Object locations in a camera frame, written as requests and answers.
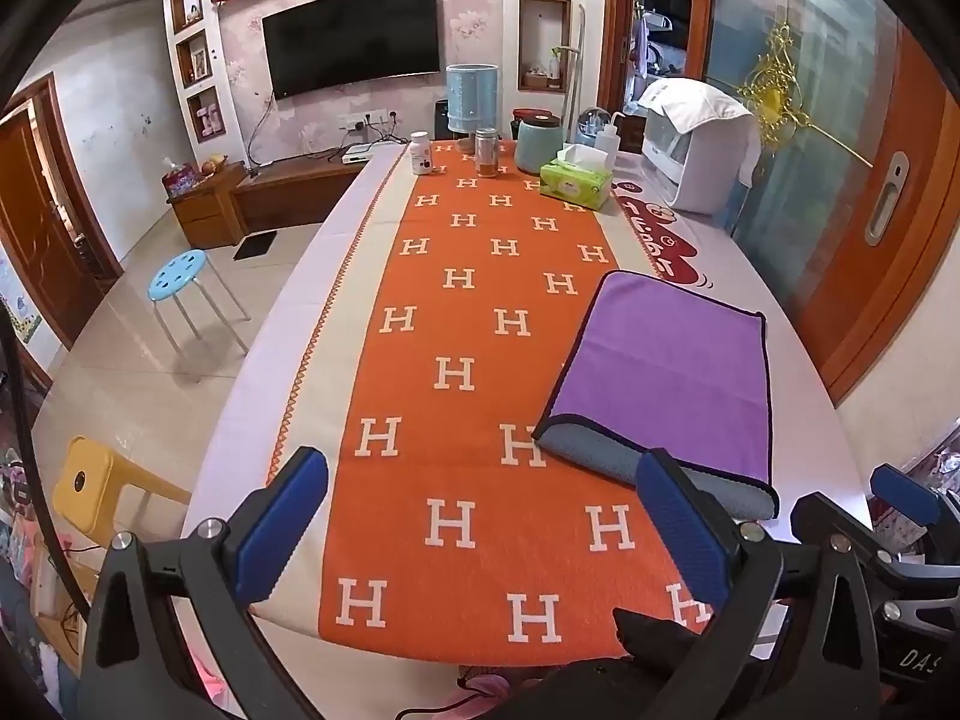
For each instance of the orange letter-patterned table runner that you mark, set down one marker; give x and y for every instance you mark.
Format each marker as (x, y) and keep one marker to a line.
(480, 322)

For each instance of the purple towel with black trim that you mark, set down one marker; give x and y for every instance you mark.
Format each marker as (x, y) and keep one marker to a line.
(667, 360)

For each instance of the wooden television cabinet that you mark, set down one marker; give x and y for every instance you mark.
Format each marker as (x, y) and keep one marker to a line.
(285, 191)

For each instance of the black wall television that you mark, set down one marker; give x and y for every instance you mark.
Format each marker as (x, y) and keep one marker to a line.
(352, 37)

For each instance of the wooden framed wall niche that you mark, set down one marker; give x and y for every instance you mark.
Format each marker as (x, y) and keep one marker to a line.
(544, 45)
(206, 116)
(193, 56)
(187, 6)

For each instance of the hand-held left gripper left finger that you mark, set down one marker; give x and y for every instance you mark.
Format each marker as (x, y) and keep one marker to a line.
(285, 514)

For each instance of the white pill bottle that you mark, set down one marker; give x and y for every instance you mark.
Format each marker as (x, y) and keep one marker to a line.
(421, 154)

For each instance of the brown wooden door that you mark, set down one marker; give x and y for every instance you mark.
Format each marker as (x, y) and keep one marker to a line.
(37, 240)

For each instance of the black floor mat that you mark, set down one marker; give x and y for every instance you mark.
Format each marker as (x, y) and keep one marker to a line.
(255, 246)

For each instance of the white squeeze wash bottle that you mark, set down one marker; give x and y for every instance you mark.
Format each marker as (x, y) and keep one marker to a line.
(606, 150)

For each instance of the white cloth cover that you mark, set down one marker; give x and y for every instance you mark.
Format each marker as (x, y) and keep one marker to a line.
(690, 101)

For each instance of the white countertop appliance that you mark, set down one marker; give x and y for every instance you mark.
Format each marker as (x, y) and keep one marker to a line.
(705, 172)

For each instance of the glass jar with amber contents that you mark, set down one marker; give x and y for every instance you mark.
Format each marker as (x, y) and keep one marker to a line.
(487, 154)

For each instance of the soft tissue pack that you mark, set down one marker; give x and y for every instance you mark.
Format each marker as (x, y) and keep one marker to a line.
(178, 180)

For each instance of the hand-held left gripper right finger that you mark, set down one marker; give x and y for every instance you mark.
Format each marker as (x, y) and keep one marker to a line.
(684, 529)

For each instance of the white tablecloth with red print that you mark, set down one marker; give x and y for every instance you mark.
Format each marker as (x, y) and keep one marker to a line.
(300, 315)

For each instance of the white set-top box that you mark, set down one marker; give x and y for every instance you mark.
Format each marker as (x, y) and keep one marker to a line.
(357, 154)

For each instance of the light blue cylindrical container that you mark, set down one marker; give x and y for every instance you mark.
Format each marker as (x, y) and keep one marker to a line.
(472, 97)

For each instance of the yellow plastic stool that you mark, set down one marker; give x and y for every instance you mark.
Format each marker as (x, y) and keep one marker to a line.
(82, 484)

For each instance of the green tissue box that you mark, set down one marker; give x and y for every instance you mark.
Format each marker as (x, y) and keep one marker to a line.
(576, 181)

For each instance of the teal round container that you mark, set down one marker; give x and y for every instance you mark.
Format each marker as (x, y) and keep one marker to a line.
(538, 148)

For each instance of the clear glass dome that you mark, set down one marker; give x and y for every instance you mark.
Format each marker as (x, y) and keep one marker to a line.
(589, 124)

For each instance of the blue round stool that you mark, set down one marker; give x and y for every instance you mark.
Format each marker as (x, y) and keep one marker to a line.
(176, 274)

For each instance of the gold hanging ornament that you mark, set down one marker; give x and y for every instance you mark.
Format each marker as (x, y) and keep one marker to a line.
(772, 90)

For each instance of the wooden framed glass sliding door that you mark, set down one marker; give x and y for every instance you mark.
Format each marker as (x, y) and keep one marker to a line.
(911, 90)

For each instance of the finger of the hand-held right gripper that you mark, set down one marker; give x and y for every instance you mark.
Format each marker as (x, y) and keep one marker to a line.
(904, 496)
(829, 516)

